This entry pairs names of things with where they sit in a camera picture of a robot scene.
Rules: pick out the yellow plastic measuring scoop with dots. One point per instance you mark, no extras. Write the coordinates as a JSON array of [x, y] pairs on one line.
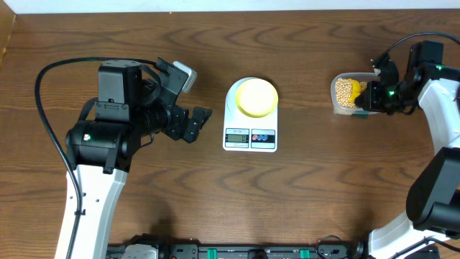
[[356, 90]]

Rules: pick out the clear plastic container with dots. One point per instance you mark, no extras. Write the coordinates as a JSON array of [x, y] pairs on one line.
[[337, 108]]

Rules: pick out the pale yellow bowl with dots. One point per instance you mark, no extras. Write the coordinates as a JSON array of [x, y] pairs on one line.
[[256, 98]]

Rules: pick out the soybeans pile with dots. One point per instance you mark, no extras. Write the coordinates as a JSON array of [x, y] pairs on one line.
[[343, 92]]

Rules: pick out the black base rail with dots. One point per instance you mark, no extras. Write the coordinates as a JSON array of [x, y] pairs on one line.
[[148, 246]]

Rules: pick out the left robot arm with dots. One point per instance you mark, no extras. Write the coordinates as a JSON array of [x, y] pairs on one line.
[[134, 101]]

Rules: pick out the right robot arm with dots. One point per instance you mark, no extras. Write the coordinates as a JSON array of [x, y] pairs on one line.
[[431, 213]]

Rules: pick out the green tape label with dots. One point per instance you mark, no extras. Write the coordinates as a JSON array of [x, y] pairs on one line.
[[361, 116]]

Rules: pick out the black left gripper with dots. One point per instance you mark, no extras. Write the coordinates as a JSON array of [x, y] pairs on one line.
[[176, 129]]

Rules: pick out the white digital kitchen scale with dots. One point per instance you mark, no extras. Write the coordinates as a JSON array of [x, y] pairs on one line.
[[243, 133]]

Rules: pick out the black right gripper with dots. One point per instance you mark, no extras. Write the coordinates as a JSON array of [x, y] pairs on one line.
[[371, 102]]

